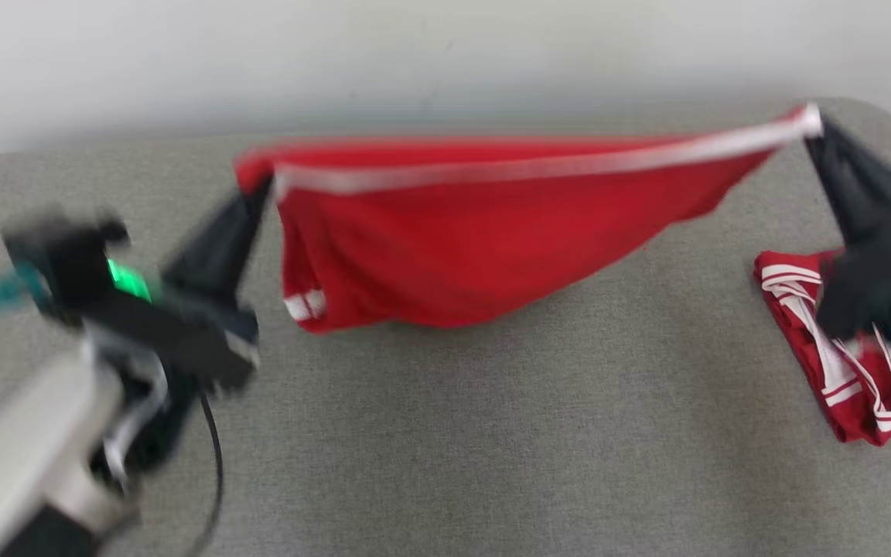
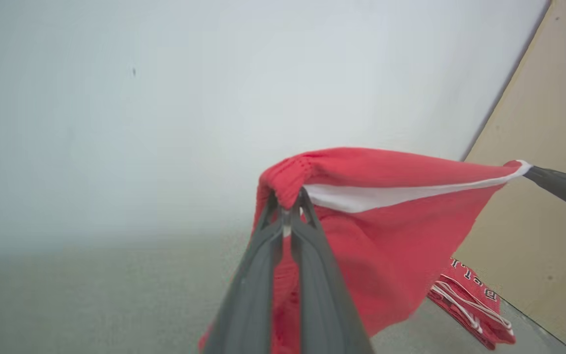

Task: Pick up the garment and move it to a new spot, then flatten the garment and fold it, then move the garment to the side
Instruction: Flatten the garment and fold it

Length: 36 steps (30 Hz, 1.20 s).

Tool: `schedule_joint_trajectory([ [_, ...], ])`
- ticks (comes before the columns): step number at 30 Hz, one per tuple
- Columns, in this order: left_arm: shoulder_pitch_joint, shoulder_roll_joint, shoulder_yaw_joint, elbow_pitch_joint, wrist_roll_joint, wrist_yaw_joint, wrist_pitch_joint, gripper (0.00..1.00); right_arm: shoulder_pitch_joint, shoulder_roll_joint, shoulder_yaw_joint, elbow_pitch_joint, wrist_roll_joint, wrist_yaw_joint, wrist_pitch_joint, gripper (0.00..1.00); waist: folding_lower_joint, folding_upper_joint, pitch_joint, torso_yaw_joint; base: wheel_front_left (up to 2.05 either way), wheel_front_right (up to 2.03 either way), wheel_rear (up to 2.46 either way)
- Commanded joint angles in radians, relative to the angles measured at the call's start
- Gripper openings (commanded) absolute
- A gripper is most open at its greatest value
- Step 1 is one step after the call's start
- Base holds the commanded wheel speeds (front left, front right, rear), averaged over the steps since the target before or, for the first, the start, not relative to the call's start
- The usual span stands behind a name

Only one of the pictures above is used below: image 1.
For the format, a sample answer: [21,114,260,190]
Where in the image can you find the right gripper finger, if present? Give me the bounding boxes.
[805,124,891,242]
[815,120,891,229]

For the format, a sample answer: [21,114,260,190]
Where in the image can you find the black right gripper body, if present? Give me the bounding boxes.
[817,201,891,341]

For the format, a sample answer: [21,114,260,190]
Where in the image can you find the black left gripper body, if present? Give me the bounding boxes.
[82,263,261,391]

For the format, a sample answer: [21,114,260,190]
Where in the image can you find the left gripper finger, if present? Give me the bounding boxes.
[163,184,267,299]
[210,184,273,310]

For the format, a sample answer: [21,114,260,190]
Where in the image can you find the red jersey top white sleeves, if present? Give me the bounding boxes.
[753,249,891,448]

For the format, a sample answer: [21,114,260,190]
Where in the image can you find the red shorts white stripe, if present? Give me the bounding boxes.
[233,104,824,335]

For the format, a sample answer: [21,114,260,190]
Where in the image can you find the grey fabric sofa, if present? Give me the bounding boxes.
[0,97,891,557]

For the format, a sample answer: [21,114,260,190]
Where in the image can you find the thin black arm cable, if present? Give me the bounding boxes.
[183,387,227,557]

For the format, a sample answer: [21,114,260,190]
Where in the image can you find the teal left camera connector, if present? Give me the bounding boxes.
[0,267,50,327]

